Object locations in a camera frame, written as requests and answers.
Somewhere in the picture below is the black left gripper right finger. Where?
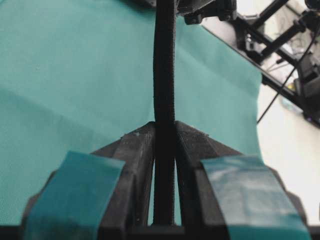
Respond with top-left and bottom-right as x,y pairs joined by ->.
173,120 -> 313,240

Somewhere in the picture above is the black metal frame stand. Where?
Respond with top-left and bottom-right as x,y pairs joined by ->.
202,0 -> 320,123

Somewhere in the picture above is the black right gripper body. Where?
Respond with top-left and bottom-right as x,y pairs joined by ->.
119,0 -> 238,25

